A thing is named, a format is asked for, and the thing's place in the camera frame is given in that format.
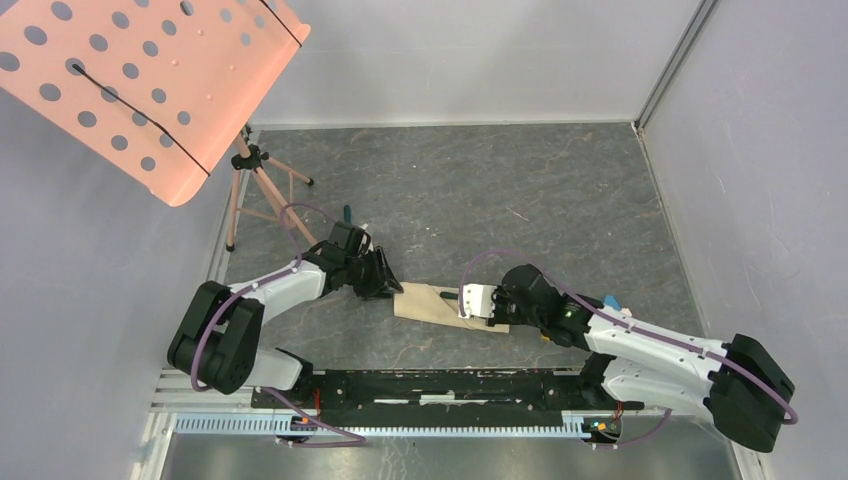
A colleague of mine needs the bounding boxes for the aluminium frame rails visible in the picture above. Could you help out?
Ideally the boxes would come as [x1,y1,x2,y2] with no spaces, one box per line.
[130,0,770,480]

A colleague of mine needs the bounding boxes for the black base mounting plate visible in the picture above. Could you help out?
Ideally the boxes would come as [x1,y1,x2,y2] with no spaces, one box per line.
[285,369,645,428]

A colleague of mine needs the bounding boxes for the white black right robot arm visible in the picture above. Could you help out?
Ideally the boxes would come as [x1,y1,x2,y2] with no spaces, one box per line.
[488,264,797,453]

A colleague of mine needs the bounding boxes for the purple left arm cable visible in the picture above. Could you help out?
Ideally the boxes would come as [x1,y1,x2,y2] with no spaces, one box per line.
[190,202,367,450]

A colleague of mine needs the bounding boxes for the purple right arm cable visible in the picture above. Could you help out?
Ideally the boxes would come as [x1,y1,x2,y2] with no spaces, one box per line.
[457,249,800,452]

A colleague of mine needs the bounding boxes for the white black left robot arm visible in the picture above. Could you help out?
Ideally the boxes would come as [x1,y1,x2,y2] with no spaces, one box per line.
[166,221,403,408]

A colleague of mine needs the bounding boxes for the blue triangular block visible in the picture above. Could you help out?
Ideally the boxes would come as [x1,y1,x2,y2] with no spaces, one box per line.
[603,295,621,311]

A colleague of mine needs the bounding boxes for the pink perforated music stand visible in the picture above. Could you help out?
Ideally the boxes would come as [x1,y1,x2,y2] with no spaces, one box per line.
[1,0,311,226]

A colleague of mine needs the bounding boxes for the beige cloth napkin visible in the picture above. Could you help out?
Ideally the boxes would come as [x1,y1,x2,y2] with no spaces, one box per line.
[393,282,510,334]

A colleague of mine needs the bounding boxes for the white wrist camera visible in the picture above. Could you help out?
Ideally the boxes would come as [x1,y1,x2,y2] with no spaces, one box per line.
[356,229,374,257]
[458,284,496,319]

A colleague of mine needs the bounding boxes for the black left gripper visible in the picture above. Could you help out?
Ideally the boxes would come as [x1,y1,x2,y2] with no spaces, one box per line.
[344,246,403,301]

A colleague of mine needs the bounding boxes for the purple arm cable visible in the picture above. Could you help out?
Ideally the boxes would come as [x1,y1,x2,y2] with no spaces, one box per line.
[190,202,367,450]
[457,249,800,452]

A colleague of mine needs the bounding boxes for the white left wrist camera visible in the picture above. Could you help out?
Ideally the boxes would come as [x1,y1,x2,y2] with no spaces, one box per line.
[356,229,374,257]

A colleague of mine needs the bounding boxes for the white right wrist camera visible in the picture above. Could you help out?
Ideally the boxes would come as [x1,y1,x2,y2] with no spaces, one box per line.
[458,284,496,319]

